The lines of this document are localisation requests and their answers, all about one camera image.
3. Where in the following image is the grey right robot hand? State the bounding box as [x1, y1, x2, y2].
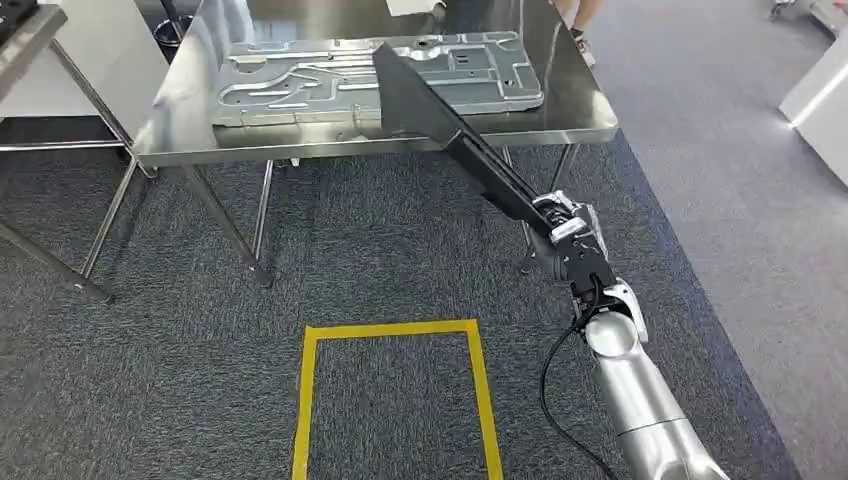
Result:
[528, 190, 602, 284]

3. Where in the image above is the black plastic slotted panel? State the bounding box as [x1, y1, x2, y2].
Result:
[372, 42, 555, 237]

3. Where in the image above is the person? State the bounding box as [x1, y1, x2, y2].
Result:
[549, 0, 605, 70]

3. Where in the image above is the white furniture block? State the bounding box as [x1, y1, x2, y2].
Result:
[778, 29, 848, 191]

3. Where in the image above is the stamped grey metal panel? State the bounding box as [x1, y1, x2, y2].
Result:
[211, 31, 546, 128]

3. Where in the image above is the yellow floor tape rectangle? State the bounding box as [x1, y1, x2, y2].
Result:
[291, 319, 505, 480]

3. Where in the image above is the stainless steel table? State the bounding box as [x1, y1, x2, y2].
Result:
[132, 0, 621, 289]

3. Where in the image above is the black waste bin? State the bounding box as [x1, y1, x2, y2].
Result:
[153, 14, 195, 65]

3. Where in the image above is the white cabinet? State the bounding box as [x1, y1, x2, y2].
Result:
[0, 0, 171, 122]

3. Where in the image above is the steel side table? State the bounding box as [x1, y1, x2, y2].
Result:
[0, 3, 160, 305]

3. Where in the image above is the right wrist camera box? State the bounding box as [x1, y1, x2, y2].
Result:
[551, 221, 619, 301]

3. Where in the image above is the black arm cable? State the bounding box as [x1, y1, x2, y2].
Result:
[539, 274, 621, 480]

